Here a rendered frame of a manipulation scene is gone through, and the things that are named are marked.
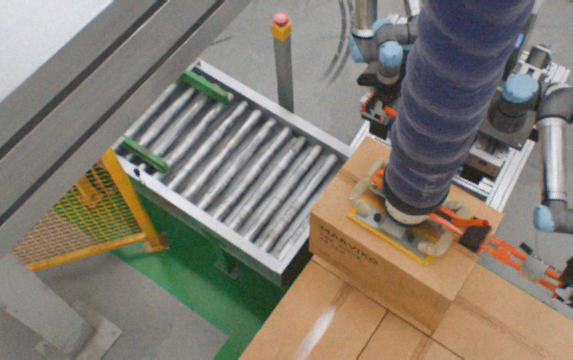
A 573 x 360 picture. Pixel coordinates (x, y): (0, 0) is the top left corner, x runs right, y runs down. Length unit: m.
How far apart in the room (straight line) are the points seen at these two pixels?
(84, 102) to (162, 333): 3.13
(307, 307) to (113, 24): 2.56
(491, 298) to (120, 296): 1.83
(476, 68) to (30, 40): 1.28
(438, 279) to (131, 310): 1.74
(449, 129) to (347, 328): 1.32
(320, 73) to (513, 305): 1.88
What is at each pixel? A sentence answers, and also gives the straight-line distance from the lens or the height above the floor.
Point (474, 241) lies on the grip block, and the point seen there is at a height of 1.22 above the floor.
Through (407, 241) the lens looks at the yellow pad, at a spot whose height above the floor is 1.10.
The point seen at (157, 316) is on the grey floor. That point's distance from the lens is 3.53.
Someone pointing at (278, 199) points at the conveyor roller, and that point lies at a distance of 3.07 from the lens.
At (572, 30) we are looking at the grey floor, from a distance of 4.62.
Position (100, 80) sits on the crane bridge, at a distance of 0.40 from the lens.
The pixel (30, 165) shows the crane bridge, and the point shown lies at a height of 3.00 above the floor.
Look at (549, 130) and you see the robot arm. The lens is 2.19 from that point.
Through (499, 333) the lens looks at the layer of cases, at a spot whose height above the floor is 0.54.
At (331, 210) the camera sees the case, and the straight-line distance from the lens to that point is 2.46.
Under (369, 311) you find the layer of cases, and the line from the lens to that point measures 2.89.
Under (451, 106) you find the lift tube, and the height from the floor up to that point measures 1.95.
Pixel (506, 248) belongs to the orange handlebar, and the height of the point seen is 1.22.
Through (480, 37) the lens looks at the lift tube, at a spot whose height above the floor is 2.21.
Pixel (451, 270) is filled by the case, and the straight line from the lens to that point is 2.43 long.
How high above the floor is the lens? 3.32
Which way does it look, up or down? 61 degrees down
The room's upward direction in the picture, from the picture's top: straight up
